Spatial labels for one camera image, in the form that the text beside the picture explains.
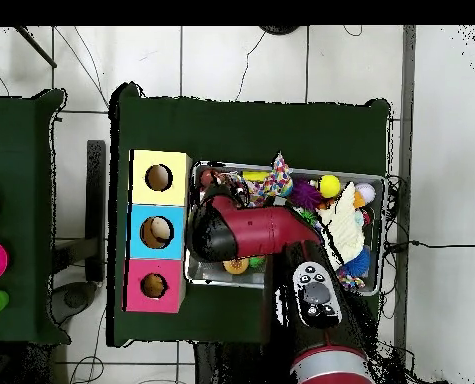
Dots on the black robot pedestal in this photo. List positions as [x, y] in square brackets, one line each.
[237, 364]

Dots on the silver mesh bin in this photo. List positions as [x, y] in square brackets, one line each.
[221, 276]

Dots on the black round base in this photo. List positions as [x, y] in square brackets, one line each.
[279, 29]

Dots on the purple spiky monster toy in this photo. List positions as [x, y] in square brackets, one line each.
[305, 195]

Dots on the yellow smiley ball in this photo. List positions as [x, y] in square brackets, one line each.
[330, 186]

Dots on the white baseball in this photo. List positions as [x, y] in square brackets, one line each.
[367, 192]

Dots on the wooden box with three holes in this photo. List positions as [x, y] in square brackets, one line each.
[177, 192]

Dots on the yellow cheese wedge toy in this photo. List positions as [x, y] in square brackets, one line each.
[255, 176]

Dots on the toy hamburger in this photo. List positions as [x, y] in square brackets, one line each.
[237, 266]

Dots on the black tripod leg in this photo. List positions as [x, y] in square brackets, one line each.
[37, 47]

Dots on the brown toy football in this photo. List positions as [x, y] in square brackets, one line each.
[207, 178]

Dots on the cream waffle cloth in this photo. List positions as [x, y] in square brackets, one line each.
[343, 232]

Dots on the dark green side tablecloth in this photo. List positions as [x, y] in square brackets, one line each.
[17, 160]

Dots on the black upright panel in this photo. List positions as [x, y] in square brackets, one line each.
[96, 200]

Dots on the colourful dotted cloth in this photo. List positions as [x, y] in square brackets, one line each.
[279, 182]

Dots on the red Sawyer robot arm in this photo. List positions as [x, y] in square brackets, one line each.
[261, 232]

